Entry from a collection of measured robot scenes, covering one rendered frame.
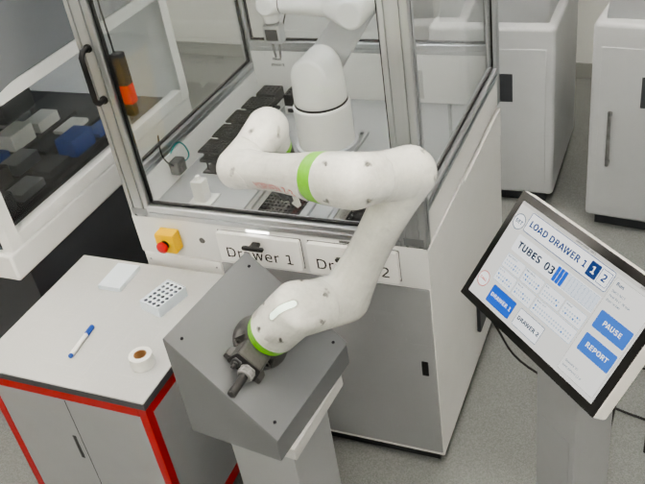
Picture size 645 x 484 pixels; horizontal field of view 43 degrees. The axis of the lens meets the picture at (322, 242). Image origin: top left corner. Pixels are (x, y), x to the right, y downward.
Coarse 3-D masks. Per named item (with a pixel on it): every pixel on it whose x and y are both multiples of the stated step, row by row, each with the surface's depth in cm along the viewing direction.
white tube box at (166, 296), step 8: (168, 280) 268; (160, 288) 265; (168, 288) 265; (176, 288) 263; (184, 288) 263; (152, 296) 262; (160, 296) 261; (168, 296) 261; (176, 296) 261; (184, 296) 264; (144, 304) 260; (152, 304) 258; (160, 304) 258; (168, 304) 259; (176, 304) 262; (152, 312) 259; (160, 312) 257
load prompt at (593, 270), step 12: (528, 228) 204; (540, 228) 201; (552, 228) 198; (540, 240) 200; (552, 240) 197; (564, 240) 194; (552, 252) 196; (564, 252) 193; (576, 252) 191; (576, 264) 190; (588, 264) 187; (600, 264) 184; (588, 276) 186; (600, 276) 184; (612, 276) 181; (600, 288) 183
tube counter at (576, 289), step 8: (544, 264) 197; (552, 264) 195; (544, 272) 196; (552, 272) 194; (560, 272) 193; (568, 272) 191; (552, 280) 194; (560, 280) 192; (568, 280) 190; (576, 280) 188; (560, 288) 191; (568, 288) 190; (576, 288) 188; (584, 288) 186; (576, 296) 187; (584, 296) 186; (592, 296) 184; (600, 296) 182; (584, 304) 185; (592, 304) 183
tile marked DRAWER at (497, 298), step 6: (492, 288) 208; (498, 288) 206; (492, 294) 207; (498, 294) 206; (504, 294) 204; (486, 300) 208; (492, 300) 207; (498, 300) 205; (504, 300) 204; (510, 300) 202; (498, 306) 205; (504, 306) 203; (510, 306) 202; (504, 312) 203; (510, 312) 201
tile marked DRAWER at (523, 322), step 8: (520, 312) 199; (520, 320) 198; (528, 320) 196; (536, 320) 194; (520, 328) 197; (528, 328) 196; (536, 328) 194; (544, 328) 192; (528, 336) 195; (536, 336) 193
